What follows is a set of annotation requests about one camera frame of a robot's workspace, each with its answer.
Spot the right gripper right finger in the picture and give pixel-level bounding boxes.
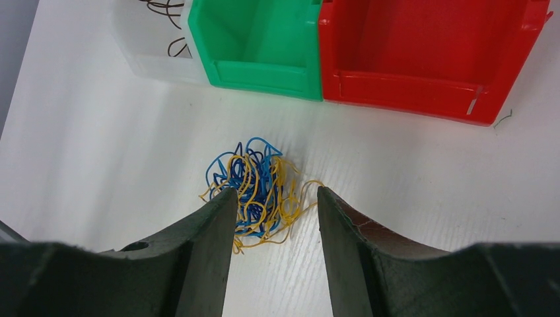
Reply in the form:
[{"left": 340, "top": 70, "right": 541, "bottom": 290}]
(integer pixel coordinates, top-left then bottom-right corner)
[{"left": 317, "top": 186, "right": 559, "bottom": 316}]

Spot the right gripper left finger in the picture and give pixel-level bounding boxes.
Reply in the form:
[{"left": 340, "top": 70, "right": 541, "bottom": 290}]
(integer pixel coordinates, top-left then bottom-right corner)
[{"left": 1, "top": 189, "right": 238, "bottom": 316}]

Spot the yellow cable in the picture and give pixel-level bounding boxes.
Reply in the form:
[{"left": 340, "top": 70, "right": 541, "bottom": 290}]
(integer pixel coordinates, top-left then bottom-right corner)
[{"left": 199, "top": 154, "right": 326, "bottom": 256}]

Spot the brown cable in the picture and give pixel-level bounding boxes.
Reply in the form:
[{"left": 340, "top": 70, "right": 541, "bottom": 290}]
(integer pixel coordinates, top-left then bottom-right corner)
[{"left": 139, "top": 0, "right": 193, "bottom": 59}]

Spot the red plastic bin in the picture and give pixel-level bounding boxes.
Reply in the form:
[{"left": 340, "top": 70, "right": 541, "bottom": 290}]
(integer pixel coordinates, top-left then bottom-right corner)
[{"left": 318, "top": 0, "right": 552, "bottom": 126}]

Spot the clear plastic bin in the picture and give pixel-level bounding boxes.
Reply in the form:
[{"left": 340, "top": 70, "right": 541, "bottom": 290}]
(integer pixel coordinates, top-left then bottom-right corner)
[{"left": 110, "top": 1, "right": 209, "bottom": 85}]

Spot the green plastic bin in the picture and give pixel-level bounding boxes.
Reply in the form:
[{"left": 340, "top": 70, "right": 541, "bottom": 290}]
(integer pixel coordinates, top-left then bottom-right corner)
[{"left": 188, "top": 0, "right": 323, "bottom": 101}]

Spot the blue cable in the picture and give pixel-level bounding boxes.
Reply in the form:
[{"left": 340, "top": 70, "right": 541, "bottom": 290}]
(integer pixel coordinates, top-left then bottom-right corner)
[{"left": 204, "top": 137, "right": 285, "bottom": 239}]

